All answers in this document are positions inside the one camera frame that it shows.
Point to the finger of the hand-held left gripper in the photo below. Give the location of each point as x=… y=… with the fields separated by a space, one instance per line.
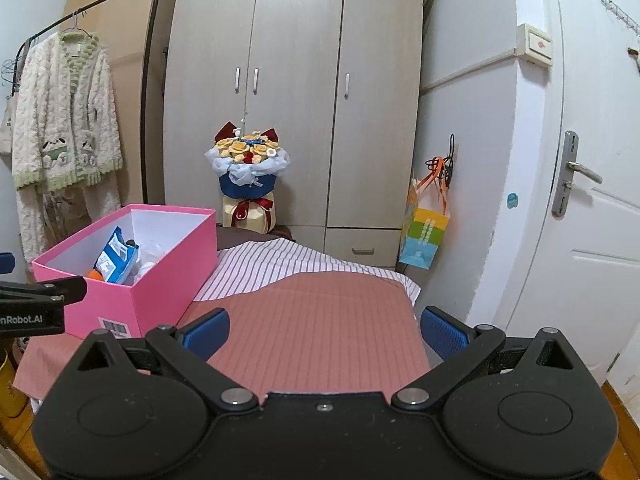
x=60 y=290
x=5 y=264

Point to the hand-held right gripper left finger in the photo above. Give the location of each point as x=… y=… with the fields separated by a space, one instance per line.
x=207 y=334

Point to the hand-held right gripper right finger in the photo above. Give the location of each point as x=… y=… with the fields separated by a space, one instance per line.
x=442 y=334

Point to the orange makeup sponge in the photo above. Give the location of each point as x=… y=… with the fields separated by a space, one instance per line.
x=95 y=275

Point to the blue wet wipes pack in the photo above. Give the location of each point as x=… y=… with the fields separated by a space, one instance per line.
x=115 y=260

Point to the pink cardboard box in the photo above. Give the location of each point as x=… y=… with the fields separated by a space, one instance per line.
x=165 y=280

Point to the white bath pouf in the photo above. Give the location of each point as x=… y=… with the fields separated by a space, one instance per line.
x=150 y=260

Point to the white striped bed sheet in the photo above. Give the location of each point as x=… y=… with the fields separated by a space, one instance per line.
x=250 y=265

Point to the colourful paper gift bag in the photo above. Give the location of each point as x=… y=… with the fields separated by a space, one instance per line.
x=422 y=240

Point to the dark brown bed cover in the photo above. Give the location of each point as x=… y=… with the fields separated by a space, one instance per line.
x=240 y=237

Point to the pink striped blanket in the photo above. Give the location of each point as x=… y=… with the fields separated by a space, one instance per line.
x=325 y=335

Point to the white door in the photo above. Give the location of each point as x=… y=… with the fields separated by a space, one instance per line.
x=590 y=285

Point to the flower bouquet with blue wrap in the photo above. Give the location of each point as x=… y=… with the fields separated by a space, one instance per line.
x=250 y=180

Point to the cream and green fluffy cardigan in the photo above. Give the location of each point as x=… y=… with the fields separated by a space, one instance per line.
x=60 y=110

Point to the clothes hanger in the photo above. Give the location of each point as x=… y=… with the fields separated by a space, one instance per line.
x=75 y=35

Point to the light wooden board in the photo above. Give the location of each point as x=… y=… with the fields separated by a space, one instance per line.
x=125 y=35

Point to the beige wardrobe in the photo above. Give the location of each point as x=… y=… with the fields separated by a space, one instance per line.
x=300 y=85

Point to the black clothes rack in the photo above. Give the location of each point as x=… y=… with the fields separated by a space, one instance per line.
x=100 y=2

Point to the black wall hook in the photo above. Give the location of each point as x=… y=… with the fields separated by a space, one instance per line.
x=451 y=147

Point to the white light switch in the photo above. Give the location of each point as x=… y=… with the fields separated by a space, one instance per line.
x=535 y=45

